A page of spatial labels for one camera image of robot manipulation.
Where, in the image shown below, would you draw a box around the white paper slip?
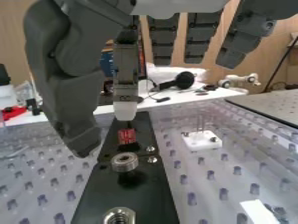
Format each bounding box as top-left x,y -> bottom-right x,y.
238,199 -> 282,224

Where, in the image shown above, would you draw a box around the black plate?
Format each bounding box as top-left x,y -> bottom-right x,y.
71,110 -> 181,224

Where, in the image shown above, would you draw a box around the large metal hex nut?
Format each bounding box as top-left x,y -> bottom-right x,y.
103,206 -> 137,224

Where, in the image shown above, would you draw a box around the small black device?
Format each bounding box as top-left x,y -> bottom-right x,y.
25,97 -> 44,116

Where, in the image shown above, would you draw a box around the red tray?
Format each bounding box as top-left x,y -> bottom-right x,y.
0,105 -> 29,122

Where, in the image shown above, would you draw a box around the thin metal pin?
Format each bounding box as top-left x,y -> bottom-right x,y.
198,114 -> 208,135

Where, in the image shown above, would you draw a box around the small white block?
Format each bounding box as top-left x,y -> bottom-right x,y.
180,130 -> 224,150

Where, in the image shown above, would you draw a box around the small metal bearing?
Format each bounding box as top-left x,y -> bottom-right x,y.
109,152 -> 140,173

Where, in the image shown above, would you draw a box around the small red circuit board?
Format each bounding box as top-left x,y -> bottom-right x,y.
117,129 -> 138,145

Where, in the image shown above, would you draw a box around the small white jointed device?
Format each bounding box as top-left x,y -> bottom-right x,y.
217,73 -> 264,89

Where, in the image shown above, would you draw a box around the white desk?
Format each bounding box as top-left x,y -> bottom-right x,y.
0,87 -> 249,128

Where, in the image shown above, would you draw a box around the black headphones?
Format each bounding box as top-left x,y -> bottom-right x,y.
157,70 -> 197,92

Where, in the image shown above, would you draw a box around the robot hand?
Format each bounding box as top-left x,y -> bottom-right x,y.
24,0 -> 298,159

